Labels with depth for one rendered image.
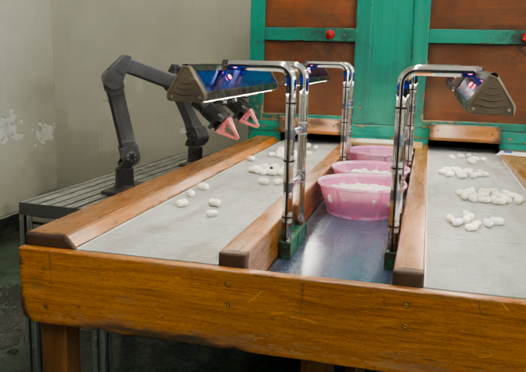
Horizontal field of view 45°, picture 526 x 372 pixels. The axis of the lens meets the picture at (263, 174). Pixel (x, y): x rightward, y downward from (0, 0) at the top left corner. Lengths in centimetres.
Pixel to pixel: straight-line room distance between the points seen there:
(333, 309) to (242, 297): 17
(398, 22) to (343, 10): 25
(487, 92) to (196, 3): 306
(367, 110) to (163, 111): 165
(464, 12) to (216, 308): 203
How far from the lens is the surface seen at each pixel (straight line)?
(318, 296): 116
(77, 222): 143
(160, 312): 126
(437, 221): 163
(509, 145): 294
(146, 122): 421
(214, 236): 139
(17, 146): 430
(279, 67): 140
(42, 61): 448
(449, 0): 293
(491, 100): 115
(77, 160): 453
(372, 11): 292
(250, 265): 123
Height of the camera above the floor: 113
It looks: 10 degrees down
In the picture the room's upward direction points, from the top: 1 degrees clockwise
